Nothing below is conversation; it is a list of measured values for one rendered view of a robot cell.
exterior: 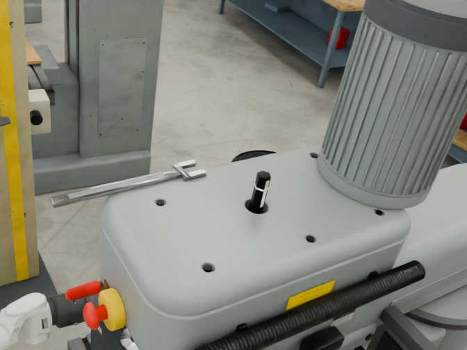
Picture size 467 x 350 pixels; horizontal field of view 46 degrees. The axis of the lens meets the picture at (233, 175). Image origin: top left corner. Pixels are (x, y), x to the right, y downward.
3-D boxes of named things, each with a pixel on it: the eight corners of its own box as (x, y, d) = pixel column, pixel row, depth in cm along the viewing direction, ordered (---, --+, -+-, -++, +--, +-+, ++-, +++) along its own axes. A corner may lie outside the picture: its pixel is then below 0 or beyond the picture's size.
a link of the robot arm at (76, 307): (117, 304, 146) (71, 315, 141) (115, 327, 152) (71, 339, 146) (103, 271, 155) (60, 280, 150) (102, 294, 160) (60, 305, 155)
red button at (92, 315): (89, 337, 78) (89, 319, 76) (80, 317, 81) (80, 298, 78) (112, 330, 80) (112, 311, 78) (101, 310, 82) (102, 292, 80)
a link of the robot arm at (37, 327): (69, 303, 143) (23, 314, 138) (71, 337, 146) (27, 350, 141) (59, 282, 152) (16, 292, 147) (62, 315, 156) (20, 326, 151)
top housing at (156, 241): (154, 391, 74) (165, 312, 65) (87, 262, 91) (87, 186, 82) (395, 287, 98) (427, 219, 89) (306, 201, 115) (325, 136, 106)
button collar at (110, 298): (112, 339, 80) (113, 312, 76) (97, 310, 83) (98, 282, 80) (125, 335, 81) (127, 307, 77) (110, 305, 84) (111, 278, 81)
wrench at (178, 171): (55, 213, 76) (55, 208, 75) (46, 196, 78) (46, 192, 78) (206, 176, 89) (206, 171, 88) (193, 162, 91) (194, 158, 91)
